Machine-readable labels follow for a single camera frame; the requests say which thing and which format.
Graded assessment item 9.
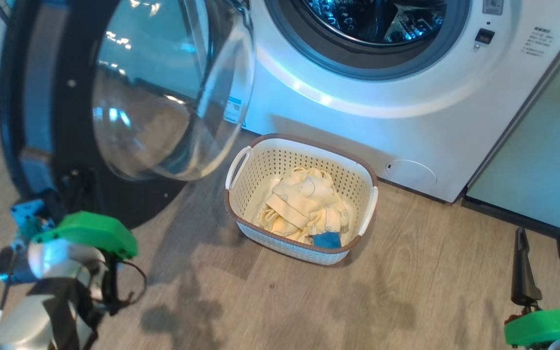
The white front-load washing machine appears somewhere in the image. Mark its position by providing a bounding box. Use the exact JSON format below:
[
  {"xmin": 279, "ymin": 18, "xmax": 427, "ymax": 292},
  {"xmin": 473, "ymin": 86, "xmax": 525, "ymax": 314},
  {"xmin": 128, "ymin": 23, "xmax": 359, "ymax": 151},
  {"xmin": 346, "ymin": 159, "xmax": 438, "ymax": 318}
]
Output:
[{"xmin": 226, "ymin": 0, "xmax": 560, "ymax": 204}]

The pale green cabinet panel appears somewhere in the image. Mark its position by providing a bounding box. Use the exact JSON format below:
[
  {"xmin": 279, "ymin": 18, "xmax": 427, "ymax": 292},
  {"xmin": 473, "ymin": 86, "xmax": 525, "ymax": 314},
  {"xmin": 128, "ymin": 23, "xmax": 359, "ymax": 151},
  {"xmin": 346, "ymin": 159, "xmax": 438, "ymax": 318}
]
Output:
[{"xmin": 466, "ymin": 28, "xmax": 560, "ymax": 240}]

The stainless steel washing machine drum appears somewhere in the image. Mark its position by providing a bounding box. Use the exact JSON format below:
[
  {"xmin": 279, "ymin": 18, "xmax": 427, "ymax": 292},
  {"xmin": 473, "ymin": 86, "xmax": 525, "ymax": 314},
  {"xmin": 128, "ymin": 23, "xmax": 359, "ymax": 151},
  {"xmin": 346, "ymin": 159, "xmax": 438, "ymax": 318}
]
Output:
[{"xmin": 303, "ymin": 0, "xmax": 449, "ymax": 46}]

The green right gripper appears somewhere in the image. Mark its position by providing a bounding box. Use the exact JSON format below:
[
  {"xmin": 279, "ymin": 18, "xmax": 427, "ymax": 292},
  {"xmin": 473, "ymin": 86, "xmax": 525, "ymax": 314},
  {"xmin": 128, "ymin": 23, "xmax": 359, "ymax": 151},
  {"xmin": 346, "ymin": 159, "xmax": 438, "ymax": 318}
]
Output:
[{"xmin": 504, "ymin": 227, "xmax": 560, "ymax": 349}]

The small blue garment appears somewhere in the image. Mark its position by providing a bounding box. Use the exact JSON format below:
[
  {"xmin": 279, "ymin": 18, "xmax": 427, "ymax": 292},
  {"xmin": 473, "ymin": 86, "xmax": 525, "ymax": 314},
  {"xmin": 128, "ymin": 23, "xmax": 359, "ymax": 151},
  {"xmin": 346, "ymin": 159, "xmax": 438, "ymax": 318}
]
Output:
[{"xmin": 313, "ymin": 231, "xmax": 342, "ymax": 249}]

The white perforated laundry basket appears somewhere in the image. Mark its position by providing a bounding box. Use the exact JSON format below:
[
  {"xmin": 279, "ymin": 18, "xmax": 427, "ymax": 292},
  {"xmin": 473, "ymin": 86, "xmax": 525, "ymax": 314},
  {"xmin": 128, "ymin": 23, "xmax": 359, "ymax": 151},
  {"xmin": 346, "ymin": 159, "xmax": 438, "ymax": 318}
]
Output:
[{"xmin": 224, "ymin": 133, "xmax": 379, "ymax": 266}]

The pale yellow printed garment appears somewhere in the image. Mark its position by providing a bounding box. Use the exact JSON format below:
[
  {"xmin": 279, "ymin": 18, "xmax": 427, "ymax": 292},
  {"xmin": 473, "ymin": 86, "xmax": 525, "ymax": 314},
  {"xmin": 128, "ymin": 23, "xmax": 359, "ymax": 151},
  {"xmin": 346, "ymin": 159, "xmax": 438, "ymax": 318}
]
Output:
[{"xmin": 255, "ymin": 166, "xmax": 352, "ymax": 245}]

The blue white energy label sticker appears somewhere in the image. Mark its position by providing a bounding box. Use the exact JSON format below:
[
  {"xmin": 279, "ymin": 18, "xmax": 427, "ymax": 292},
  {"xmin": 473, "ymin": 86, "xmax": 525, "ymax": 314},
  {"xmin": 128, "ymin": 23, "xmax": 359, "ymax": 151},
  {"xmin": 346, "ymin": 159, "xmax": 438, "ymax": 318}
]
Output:
[{"xmin": 225, "ymin": 96, "xmax": 245, "ymax": 124}]

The round black glass washer door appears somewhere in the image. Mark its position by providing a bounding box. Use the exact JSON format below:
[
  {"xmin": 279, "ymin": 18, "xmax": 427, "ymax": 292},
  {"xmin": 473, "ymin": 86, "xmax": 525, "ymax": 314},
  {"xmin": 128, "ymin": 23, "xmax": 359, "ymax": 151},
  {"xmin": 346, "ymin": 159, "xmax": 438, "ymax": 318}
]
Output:
[{"xmin": 0, "ymin": 0, "xmax": 257, "ymax": 230}]

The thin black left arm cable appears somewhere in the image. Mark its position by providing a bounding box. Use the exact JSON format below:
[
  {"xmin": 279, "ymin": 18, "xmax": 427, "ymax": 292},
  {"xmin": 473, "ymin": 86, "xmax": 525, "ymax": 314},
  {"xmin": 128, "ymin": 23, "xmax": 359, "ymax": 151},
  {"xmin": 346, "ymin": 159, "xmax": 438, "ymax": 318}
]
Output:
[{"xmin": 113, "ymin": 260, "xmax": 148, "ymax": 308}]

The dark cabinet plinth strip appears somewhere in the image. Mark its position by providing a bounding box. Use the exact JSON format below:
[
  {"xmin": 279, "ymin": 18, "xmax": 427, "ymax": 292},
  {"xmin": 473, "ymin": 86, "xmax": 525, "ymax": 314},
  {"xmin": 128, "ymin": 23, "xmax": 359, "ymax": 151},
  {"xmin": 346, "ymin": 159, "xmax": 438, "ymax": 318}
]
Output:
[{"xmin": 462, "ymin": 196, "xmax": 560, "ymax": 251}]

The round white filter cover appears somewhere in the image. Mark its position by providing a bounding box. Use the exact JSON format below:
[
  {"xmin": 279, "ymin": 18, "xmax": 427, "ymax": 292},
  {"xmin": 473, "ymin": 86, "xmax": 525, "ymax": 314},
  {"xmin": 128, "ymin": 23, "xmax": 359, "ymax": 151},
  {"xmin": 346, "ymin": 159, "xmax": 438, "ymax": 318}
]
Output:
[{"xmin": 385, "ymin": 159, "xmax": 438, "ymax": 187}]

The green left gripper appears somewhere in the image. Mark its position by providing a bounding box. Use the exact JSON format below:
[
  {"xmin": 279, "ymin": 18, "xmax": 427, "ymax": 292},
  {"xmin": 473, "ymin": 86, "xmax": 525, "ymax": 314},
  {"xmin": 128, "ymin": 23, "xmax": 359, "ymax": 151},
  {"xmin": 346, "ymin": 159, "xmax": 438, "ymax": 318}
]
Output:
[{"xmin": 31, "ymin": 167, "xmax": 139, "ymax": 260}]

